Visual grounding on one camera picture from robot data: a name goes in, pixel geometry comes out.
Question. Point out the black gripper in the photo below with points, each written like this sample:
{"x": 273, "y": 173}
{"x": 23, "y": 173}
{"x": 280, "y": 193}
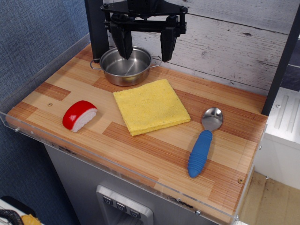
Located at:
{"x": 145, "y": 16}

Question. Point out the red white apple slice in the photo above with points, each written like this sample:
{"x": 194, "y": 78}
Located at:
{"x": 78, "y": 115}

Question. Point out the stainless steel pot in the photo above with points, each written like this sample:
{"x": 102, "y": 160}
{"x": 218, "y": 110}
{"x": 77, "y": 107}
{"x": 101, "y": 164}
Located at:
{"x": 125, "y": 72}

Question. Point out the yellow folded cloth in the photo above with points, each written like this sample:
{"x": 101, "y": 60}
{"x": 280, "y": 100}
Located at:
{"x": 151, "y": 107}

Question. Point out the grey toy fridge cabinet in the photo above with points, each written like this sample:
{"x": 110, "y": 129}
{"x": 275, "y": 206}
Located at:
{"x": 80, "y": 179}

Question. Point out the clear acrylic table guard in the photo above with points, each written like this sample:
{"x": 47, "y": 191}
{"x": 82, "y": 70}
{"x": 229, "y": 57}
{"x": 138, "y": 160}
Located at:
{"x": 158, "y": 159}

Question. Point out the silver dispenser button panel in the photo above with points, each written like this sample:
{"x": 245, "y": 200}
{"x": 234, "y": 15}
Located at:
{"x": 120, "y": 210}

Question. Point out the white ridged side counter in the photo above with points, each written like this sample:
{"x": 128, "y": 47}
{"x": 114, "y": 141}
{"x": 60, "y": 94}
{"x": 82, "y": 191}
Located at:
{"x": 278, "y": 156}

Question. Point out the yellow object bottom left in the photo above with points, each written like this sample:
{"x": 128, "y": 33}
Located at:
{"x": 30, "y": 220}

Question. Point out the black vertical post left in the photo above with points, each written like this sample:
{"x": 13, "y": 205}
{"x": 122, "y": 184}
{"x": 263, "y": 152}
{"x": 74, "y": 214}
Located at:
{"x": 98, "y": 33}

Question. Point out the black vertical post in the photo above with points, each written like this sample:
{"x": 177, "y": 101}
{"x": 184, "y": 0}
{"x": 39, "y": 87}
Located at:
{"x": 98, "y": 33}
{"x": 283, "y": 64}

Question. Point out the blue handled metal spoon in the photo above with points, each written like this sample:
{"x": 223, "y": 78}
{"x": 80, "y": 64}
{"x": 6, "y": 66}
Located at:
{"x": 211, "y": 120}

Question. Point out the black vertical post right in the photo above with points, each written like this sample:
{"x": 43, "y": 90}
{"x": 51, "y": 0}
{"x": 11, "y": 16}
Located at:
{"x": 283, "y": 64}

